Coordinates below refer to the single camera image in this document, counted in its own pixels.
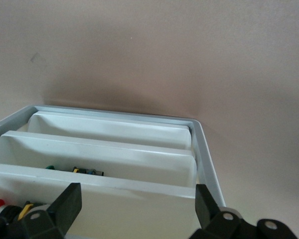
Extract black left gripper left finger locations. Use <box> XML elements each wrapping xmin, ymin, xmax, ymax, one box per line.
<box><xmin>0</xmin><ymin>183</ymin><xmax>82</xmax><ymax>239</ymax></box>

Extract green cap push button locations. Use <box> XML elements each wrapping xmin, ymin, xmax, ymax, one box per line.
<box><xmin>45</xmin><ymin>163</ymin><xmax>106</xmax><ymax>176</ymax></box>

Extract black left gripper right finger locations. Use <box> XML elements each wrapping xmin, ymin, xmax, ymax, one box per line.
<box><xmin>191</xmin><ymin>184</ymin><xmax>296</xmax><ymax>239</ymax></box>

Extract white plastic drawer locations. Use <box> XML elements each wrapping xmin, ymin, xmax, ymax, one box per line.
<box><xmin>0</xmin><ymin>162</ymin><xmax>198</xmax><ymax>236</ymax></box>

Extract white drawer cabinet housing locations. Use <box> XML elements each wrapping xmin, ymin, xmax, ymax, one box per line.
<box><xmin>0</xmin><ymin>104</ymin><xmax>227</xmax><ymax>239</ymax></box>

